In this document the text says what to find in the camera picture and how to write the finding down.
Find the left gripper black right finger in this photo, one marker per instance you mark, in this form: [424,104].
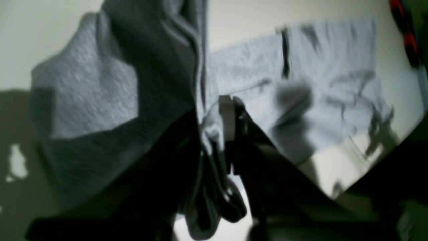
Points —
[387,204]

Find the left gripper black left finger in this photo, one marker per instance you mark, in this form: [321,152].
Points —
[141,204]

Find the grey T-shirt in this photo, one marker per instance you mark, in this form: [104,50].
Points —
[138,74]

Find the red black clamp upper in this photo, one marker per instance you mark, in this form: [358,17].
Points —
[404,22]

